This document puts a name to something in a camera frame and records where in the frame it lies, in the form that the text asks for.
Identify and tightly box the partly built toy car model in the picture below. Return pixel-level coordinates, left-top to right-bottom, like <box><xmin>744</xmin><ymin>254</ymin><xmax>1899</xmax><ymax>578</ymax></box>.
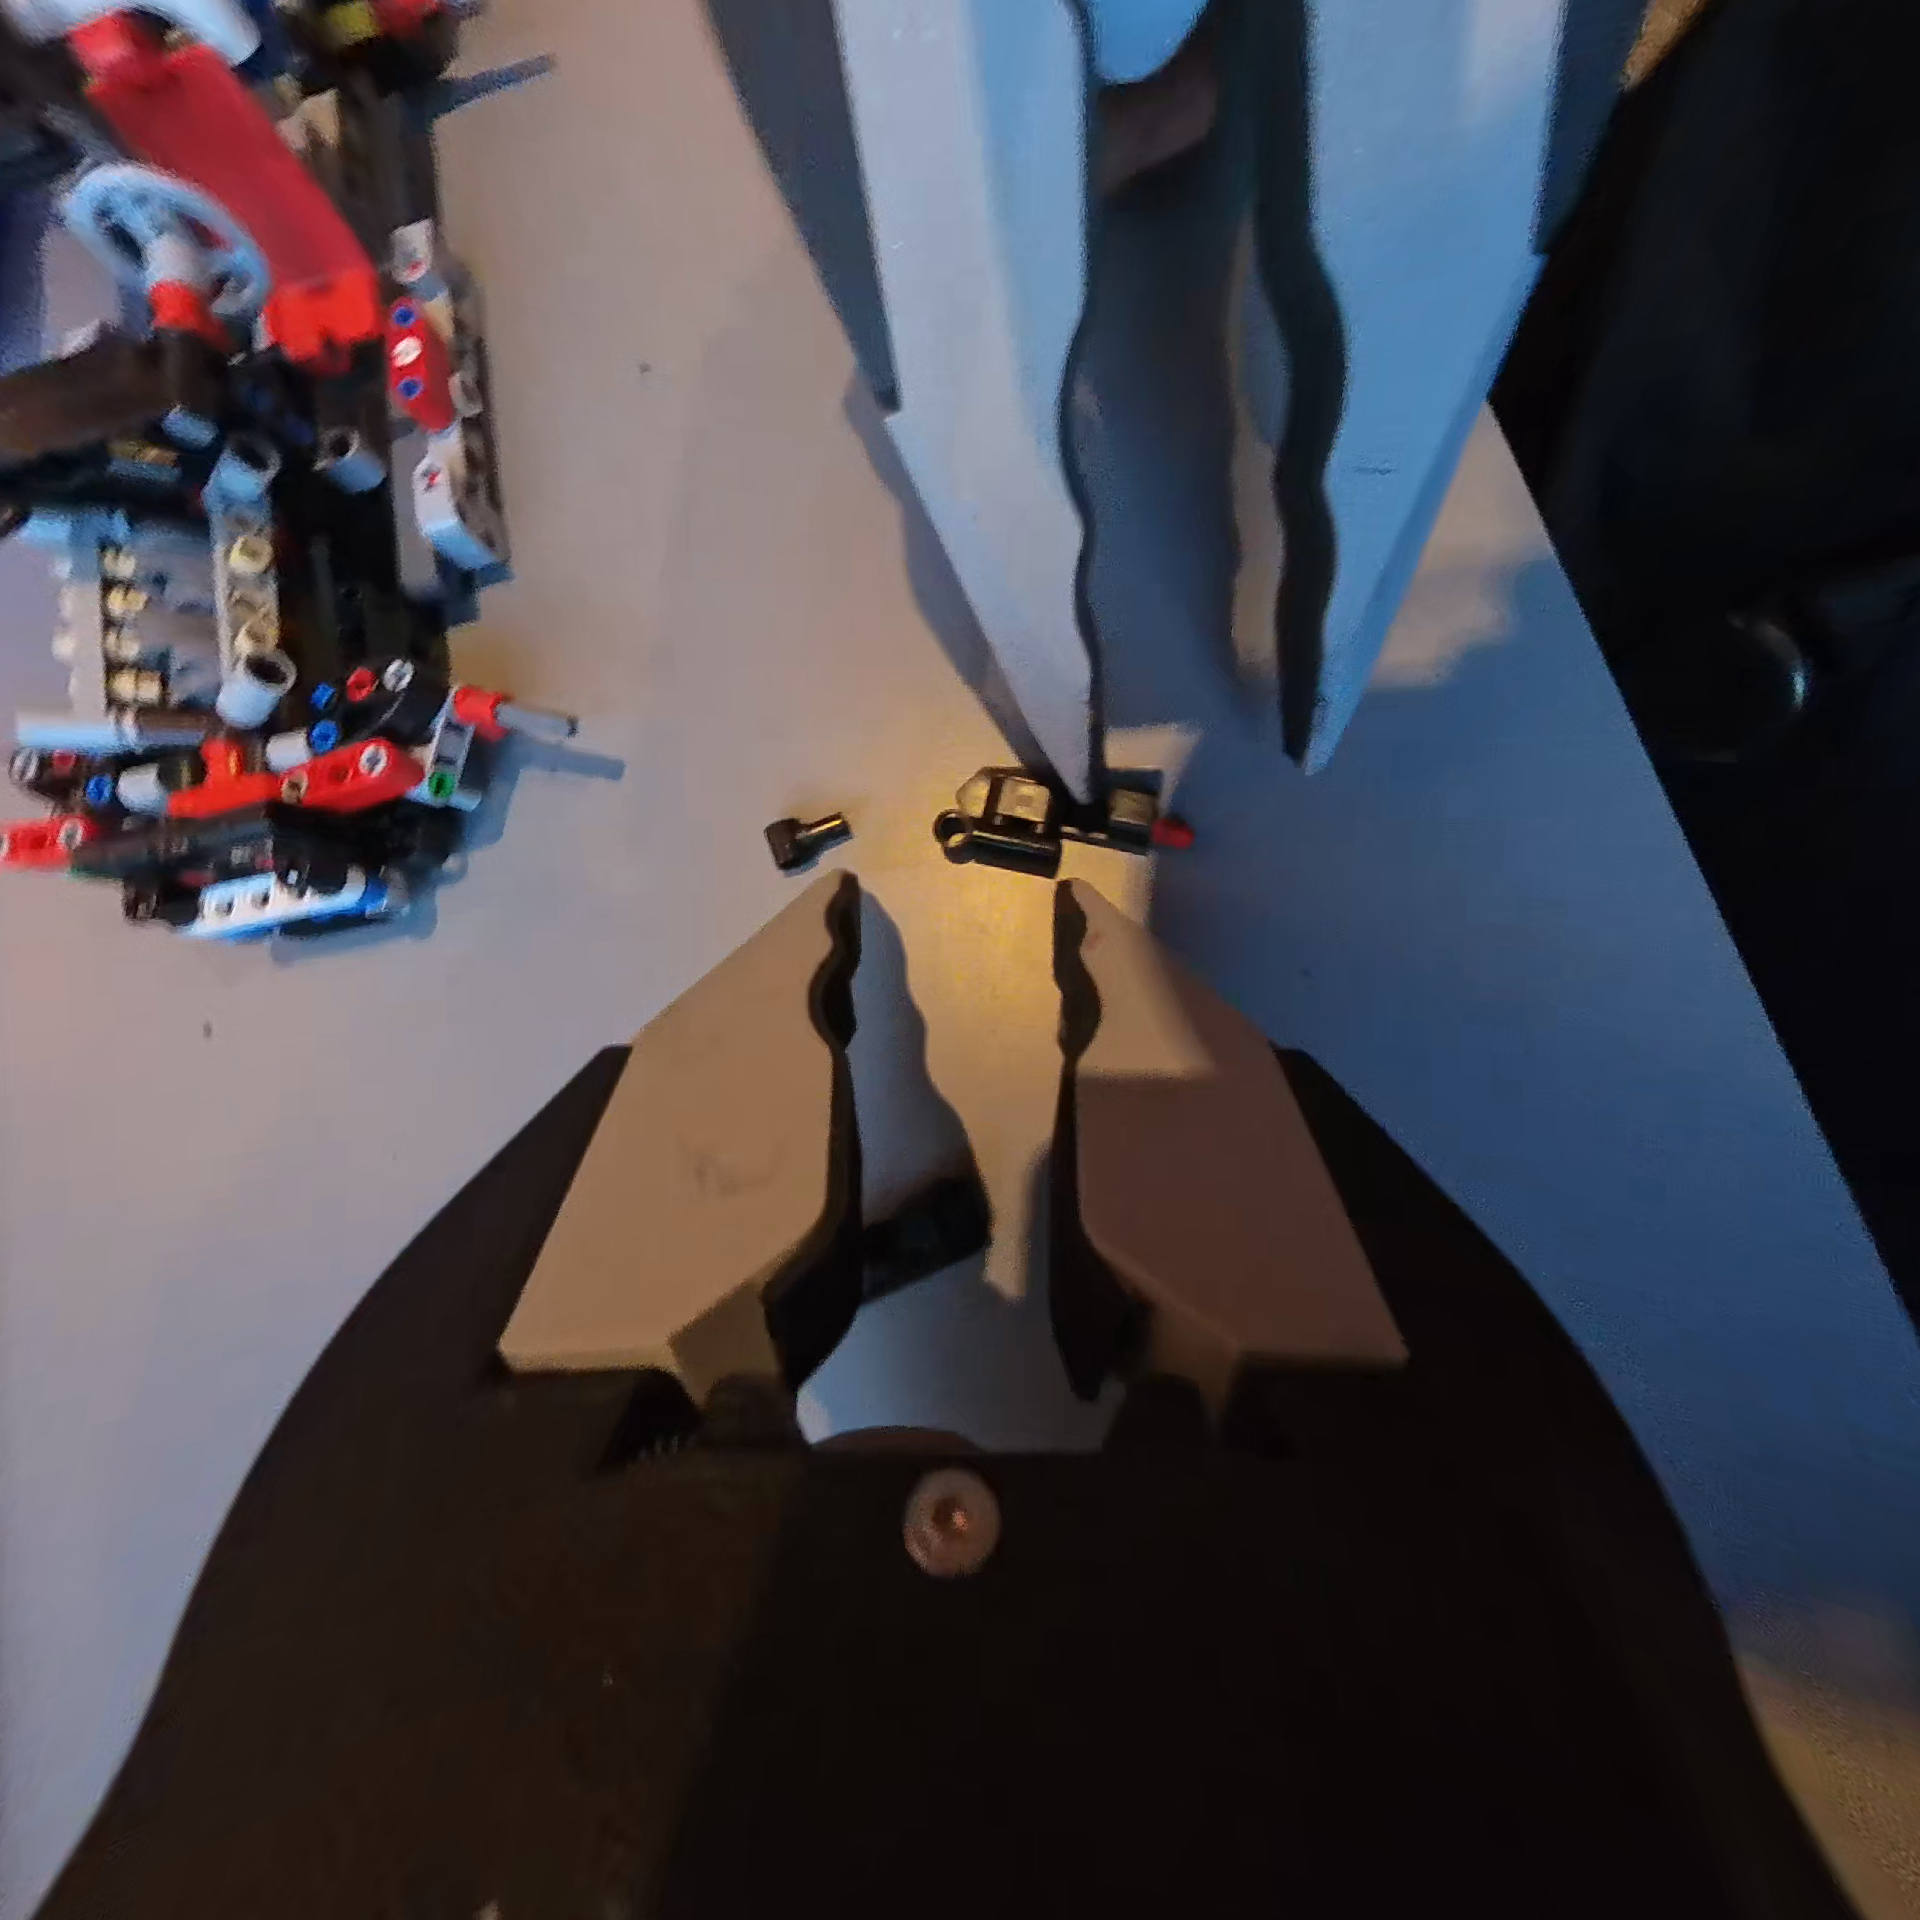
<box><xmin>0</xmin><ymin>0</ymin><xmax>625</xmax><ymax>942</ymax></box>

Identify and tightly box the grey desk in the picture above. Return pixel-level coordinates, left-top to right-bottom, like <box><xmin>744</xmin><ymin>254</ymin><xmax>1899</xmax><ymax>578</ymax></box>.
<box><xmin>0</xmin><ymin>0</ymin><xmax>1920</xmax><ymax>1877</ymax></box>

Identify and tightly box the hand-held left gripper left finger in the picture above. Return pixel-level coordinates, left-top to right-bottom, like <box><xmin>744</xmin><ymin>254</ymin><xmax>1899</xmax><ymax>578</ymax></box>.
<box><xmin>497</xmin><ymin>868</ymin><xmax>868</xmax><ymax>1397</ymax></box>

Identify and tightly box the small black red brick assembly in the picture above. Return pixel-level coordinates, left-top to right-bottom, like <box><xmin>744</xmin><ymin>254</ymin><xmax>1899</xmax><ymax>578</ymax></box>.
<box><xmin>934</xmin><ymin>760</ymin><xmax>1200</xmax><ymax>873</ymax></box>

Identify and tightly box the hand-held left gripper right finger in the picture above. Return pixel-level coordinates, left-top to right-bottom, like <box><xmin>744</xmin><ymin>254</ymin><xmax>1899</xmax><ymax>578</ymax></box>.
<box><xmin>1050</xmin><ymin>876</ymin><xmax>1412</xmax><ymax>1415</ymax></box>

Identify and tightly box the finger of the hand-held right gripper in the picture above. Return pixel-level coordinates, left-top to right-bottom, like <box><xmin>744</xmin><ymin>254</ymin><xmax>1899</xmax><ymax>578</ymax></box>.
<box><xmin>831</xmin><ymin>0</ymin><xmax>1113</xmax><ymax>803</ymax></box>
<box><xmin>1273</xmin><ymin>0</ymin><xmax>1572</xmax><ymax>778</ymax></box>

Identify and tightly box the black toy connector piece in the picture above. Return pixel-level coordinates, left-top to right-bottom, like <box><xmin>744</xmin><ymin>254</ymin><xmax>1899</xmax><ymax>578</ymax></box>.
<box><xmin>868</xmin><ymin>1174</ymin><xmax>992</xmax><ymax>1294</ymax></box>

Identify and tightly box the person's dark clothing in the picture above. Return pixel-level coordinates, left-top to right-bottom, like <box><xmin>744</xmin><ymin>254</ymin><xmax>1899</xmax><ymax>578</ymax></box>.
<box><xmin>1487</xmin><ymin>0</ymin><xmax>1920</xmax><ymax>1322</ymax></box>

